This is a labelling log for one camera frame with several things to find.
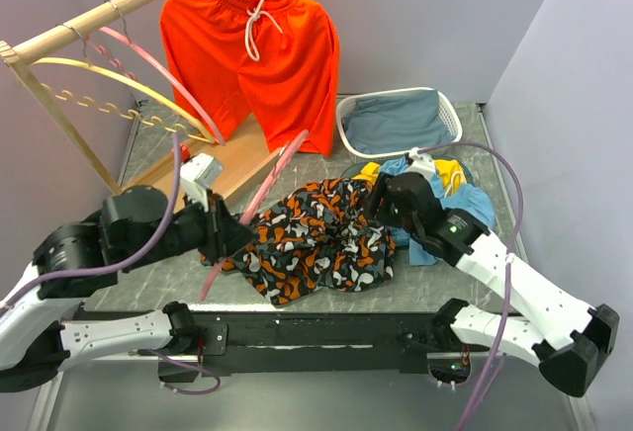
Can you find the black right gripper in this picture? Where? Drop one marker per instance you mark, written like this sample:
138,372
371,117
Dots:
378,191

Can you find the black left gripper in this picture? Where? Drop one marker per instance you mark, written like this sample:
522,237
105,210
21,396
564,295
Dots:
225,233

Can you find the light pink hanger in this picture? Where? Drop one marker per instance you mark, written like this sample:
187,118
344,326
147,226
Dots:
283,159

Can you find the camouflage patterned shorts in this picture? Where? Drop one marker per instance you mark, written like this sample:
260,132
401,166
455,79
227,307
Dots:
318,237

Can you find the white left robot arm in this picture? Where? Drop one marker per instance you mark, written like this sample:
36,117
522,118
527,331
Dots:
137,228

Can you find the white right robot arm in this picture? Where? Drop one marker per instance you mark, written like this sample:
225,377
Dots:
566,339

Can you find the yellow shorts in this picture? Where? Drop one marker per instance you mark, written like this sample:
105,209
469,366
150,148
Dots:
451,173

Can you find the light blue shorts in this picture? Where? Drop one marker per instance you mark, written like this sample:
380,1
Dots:
469,198

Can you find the orange shorts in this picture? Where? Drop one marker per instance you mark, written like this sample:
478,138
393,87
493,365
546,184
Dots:
276,60

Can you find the dark green basket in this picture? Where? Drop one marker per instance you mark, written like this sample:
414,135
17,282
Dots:
356,169

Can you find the white laundry basket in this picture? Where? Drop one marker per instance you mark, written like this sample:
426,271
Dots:
447,119

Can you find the grey-blue cloth in basket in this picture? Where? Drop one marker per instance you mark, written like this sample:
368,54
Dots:
395,122

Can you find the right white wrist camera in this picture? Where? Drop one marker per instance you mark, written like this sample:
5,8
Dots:
420,163

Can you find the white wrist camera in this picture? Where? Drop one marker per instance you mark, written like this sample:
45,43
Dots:
420,163
197,175

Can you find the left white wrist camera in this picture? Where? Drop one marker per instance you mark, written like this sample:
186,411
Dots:
197,175

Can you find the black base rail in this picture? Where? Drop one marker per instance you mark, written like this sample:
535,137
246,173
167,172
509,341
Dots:
240,342

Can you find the aluminium frame rail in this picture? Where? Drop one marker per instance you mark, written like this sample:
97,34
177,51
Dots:
115,393

